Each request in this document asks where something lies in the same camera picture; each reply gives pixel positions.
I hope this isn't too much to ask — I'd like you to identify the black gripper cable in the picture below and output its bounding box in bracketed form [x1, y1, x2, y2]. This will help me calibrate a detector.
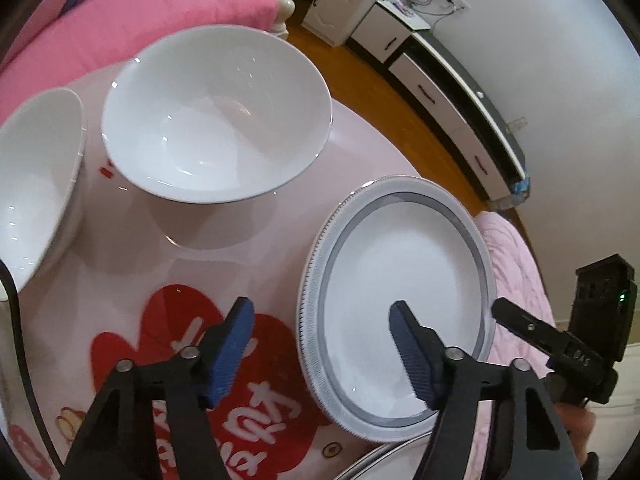
[0, 260, 63, 480]

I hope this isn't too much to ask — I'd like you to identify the white bedside cabinet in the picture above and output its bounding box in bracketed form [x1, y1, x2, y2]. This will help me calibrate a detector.
[301, 0, 386, 47]

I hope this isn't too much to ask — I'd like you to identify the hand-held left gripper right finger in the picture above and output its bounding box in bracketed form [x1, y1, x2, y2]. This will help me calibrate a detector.
[389, 301, 586, 480]

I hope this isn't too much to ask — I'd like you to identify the white bed post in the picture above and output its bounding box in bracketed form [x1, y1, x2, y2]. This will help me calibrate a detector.
[270, 0, 296, 41]

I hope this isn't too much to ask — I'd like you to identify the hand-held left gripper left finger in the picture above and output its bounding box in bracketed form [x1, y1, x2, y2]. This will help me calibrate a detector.
[60, 296, 256, 480]

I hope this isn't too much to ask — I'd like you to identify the large white bowl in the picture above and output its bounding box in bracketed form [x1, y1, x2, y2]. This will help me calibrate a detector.
[101, 25, 334, 205]
[0, 87, 88, 301]

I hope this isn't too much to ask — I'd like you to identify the pink plush pillow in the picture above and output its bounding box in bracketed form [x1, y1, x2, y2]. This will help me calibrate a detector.
[0, 0, 278, 126]

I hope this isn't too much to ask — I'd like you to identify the pink quilted bedspread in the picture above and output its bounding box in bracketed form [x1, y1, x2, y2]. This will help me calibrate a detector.
[472, 210, 568, 411]

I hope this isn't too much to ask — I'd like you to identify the white paper sheet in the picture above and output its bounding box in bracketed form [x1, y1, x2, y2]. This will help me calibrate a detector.
[385, 0, 431, 31]

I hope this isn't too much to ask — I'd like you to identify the white plate with grey rim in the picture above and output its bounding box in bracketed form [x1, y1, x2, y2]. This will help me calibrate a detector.
[340, 437, 436, 480]
[296, 176, 498, 443]

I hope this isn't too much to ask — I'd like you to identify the round printed table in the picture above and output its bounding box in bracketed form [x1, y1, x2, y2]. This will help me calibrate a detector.
[0, 65, 501, 480]

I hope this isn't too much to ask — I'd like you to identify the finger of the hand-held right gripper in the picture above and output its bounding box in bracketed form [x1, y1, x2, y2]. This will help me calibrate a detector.
[492, 297, 568, 358]

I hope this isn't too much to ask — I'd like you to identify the person's right hand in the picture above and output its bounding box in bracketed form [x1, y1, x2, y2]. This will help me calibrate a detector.
[555, 402, 597, 467]

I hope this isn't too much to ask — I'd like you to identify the black and white tv cabinet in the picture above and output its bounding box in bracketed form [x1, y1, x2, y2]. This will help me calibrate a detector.
[350, 2, 528, 201]

